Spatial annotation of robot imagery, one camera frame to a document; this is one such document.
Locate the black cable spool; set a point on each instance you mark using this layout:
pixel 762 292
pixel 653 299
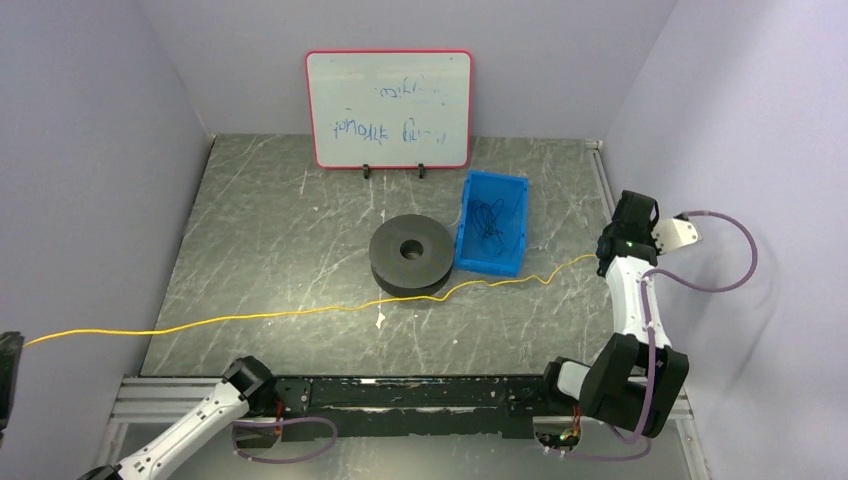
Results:
pixel 411 255

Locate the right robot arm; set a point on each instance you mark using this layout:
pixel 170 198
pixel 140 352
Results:
pixel 634 382

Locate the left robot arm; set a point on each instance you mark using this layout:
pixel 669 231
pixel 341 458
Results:
pixel 247 387

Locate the blue plastic bin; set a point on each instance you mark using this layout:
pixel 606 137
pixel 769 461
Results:
pixel 492 232

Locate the red framed whiteboard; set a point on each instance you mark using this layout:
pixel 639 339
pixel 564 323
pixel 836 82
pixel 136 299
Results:
pixel 374 109

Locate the black base frame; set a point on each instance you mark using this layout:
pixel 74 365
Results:
pixel 386 406

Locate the aluminium side rail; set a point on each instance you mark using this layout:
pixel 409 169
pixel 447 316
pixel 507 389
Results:
pixel 609 197

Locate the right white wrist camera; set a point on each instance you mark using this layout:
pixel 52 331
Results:
pixel 674 233

